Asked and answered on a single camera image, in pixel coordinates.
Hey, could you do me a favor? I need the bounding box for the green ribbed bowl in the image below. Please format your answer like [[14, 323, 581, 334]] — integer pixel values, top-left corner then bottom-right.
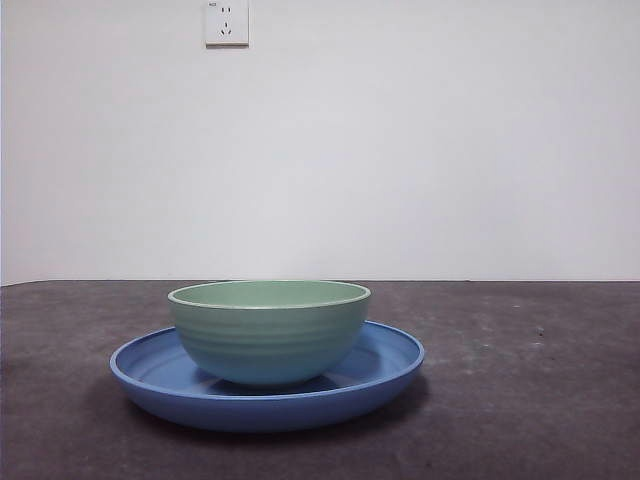
[[167, 279, 373, 391]]

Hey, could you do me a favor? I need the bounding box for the blue round plate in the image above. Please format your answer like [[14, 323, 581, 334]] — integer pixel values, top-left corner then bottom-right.
[[109, 319, 427, 434]]

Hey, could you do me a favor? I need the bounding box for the white wall socket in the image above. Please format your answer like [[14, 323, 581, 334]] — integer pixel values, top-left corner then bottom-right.
[[204, 0, 251, 50]]

